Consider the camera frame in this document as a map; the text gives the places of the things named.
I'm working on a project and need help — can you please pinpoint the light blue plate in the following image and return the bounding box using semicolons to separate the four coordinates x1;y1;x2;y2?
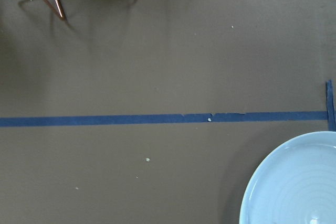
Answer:
239;131;335;223

